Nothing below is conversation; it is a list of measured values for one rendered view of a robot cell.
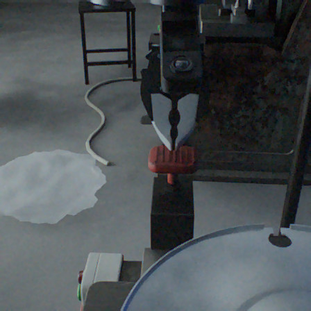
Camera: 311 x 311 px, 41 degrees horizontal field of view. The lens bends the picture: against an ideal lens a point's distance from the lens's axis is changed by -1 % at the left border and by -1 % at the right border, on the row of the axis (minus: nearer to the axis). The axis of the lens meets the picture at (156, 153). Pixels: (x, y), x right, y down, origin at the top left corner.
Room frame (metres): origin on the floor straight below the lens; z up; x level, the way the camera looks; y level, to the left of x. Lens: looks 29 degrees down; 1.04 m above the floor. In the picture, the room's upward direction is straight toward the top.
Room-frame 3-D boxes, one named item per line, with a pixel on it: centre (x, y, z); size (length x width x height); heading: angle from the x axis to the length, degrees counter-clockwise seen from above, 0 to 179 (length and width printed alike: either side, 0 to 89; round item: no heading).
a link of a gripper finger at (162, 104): (0.54, -0.01, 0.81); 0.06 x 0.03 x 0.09; 177
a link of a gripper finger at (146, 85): (0.52, 0.00, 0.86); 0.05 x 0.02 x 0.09; 87
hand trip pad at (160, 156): (0.51, -0.02, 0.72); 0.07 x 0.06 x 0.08; 87
